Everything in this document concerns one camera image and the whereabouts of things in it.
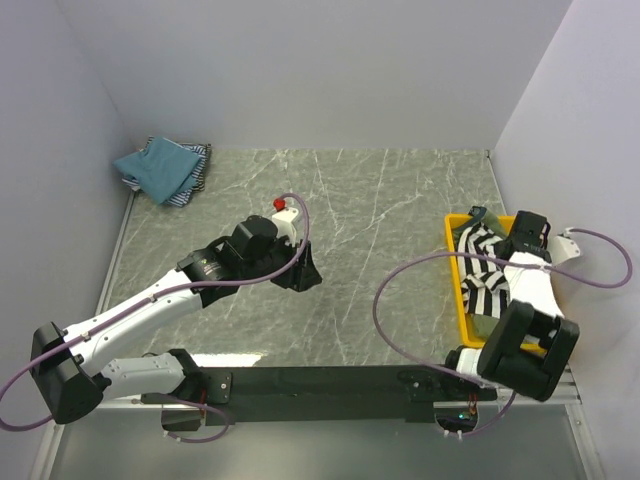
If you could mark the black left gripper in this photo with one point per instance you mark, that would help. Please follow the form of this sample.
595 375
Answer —
307 273

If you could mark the black white striped tank top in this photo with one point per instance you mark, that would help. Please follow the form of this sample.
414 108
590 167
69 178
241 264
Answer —
484 287

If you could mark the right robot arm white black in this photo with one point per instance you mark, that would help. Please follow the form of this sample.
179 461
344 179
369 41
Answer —
527 352

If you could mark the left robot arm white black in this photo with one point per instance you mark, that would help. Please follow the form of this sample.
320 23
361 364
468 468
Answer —
82 364

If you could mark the folded blue striped tank top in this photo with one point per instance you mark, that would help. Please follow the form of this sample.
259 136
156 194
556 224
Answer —
178 200

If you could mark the yellow plastic bin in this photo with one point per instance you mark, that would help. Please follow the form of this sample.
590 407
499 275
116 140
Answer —
497 262

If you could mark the dark green garment in bin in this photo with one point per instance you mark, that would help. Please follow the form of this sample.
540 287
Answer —
483 325

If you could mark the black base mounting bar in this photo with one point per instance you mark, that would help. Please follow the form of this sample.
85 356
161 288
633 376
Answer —
214 396

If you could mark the folded black striped garment underneath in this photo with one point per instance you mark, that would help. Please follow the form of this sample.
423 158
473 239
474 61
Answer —
204 152

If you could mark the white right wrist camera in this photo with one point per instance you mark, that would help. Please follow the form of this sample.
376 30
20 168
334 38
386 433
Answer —
563 248

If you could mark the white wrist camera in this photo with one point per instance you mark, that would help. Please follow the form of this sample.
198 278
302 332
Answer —
286 219
563 248

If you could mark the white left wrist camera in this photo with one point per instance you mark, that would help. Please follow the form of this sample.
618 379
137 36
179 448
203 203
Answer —
286 219

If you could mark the aluminium frame rail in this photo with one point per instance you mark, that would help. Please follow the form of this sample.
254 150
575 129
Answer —
51 439

